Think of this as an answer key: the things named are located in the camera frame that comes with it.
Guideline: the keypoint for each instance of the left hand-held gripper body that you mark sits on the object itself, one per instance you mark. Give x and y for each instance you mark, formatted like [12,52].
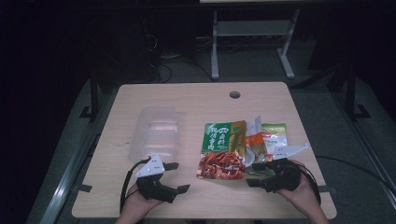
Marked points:
[152,186]

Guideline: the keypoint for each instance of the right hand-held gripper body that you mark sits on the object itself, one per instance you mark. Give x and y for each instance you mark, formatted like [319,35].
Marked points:
[283,177]

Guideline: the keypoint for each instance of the orange and white snack packet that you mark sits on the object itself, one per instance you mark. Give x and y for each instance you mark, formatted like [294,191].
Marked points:
[256,146]

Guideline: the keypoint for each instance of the green and white snack packet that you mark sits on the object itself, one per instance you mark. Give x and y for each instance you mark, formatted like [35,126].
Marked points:
[275,137]

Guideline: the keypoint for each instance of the clear plastic container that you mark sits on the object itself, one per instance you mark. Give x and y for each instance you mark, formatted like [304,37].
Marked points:
[155,133]

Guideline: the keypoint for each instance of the green and red food packet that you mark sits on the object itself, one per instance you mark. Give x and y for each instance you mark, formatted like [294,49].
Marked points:
[221,149]

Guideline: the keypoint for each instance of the person's left hand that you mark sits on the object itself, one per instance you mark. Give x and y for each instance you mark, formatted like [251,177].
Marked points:
[140,202]

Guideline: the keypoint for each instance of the person's right hand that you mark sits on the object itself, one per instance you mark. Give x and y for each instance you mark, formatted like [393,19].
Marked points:
[303,193]

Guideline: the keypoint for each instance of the black metal stand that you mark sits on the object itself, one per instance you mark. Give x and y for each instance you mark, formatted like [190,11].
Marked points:
[352,96]
[94,99]

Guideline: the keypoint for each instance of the white metal table frame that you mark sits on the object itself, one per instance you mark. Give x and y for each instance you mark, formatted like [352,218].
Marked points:
[253,28]

